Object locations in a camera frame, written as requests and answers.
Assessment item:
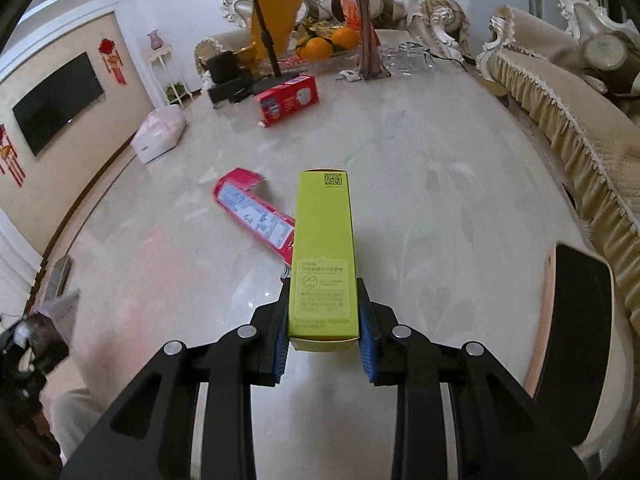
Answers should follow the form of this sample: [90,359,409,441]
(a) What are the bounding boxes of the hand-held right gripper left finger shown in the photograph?
[60,280,292,480]

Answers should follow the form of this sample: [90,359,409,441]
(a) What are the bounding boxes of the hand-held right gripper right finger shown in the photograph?
[356,277,590,480]

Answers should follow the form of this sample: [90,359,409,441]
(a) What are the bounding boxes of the yellow-green carton box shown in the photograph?
[286,169,361,352]

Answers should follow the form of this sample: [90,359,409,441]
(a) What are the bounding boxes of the person's left forearm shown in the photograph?
[47,387,108,466]

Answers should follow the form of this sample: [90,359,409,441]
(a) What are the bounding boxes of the white paper bag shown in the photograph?
[37,287,82,351]

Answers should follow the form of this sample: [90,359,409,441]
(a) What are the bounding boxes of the flattened pink carton box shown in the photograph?
[211,167,297,266]

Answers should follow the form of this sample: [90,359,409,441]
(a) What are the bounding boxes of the red hanging knot decoration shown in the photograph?
[0,124,27,188]
[97,36,127,85]

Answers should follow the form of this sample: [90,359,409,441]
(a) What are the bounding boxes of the black pad with pink edge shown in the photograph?
[522,241,616,448]

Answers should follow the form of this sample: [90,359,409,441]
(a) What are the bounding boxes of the pink and white box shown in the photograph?
[131,106,187,164]

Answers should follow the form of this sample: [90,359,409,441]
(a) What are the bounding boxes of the red printed carton box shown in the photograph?
[255,75,320,128]

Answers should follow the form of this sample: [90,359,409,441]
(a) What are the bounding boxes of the black flat device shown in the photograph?
[207,71,256,106]

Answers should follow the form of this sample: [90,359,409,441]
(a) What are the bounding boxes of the clear drinking glass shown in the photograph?
[378,45,407,73]
[401,42,436,71]

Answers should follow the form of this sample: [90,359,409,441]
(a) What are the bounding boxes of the glass fruit plate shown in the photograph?
[277,46,366,70]

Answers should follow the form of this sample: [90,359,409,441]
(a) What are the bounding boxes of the black cube box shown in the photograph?
[206,51,241,83]

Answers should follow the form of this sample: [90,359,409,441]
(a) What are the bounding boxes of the white plant stand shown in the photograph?
[146,46,193,106]

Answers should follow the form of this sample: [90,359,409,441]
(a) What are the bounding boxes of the glass vase with flowers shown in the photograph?
[337,0,401,81]

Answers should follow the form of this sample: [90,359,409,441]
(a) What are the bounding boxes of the orange fruit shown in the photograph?
[296,36,335,61]
[330,26,362,53]

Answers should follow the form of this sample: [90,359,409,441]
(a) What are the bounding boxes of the small beige sofa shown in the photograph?
[194,30,261,78]

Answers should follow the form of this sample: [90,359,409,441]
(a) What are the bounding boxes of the beige fringed sofa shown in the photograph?
[475,0,640,321]

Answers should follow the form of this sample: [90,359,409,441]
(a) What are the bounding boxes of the black tripod stand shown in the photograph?
[220,0,311,86]

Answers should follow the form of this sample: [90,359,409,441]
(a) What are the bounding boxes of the orange paper bag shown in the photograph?
[248,0,308,63]

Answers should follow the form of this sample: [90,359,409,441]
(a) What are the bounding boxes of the red gift bag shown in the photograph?
[332,0,383,31]

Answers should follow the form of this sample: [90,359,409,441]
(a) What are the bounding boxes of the round bolster cushion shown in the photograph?
[582,32,628,73]

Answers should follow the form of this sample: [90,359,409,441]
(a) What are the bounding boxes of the black wall television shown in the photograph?
[12,51,105,157]

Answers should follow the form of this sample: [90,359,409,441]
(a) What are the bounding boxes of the black cable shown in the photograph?
[425,52,481,68]

